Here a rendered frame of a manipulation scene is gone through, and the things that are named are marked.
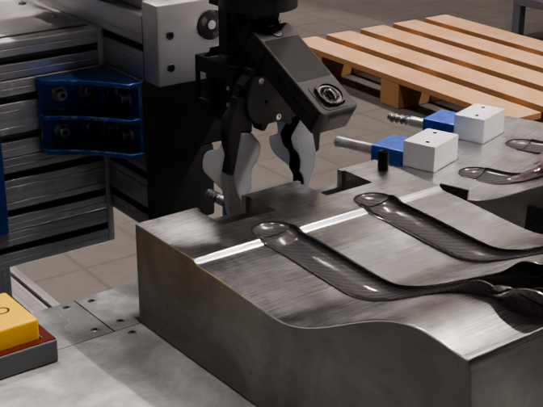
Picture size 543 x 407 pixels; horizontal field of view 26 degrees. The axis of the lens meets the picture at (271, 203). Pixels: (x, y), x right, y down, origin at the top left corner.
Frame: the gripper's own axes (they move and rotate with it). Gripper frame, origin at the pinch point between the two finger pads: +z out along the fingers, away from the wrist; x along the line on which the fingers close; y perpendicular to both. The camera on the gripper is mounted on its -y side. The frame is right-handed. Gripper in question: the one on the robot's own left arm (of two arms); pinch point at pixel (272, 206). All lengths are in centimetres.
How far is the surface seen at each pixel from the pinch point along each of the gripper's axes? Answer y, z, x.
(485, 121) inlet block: -2.1, -3.4, -27.1
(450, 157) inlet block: -4.1, -1.6, -19.8
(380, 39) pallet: 257, 75, -264
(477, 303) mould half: -37.4, -8.9, 14.0
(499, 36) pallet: 225, 73, -300
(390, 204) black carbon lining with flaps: -13.7, -4.0, -1.9
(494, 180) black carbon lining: -9.2, -0.4, -20.8
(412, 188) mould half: -13.0, -4.4, -5.3
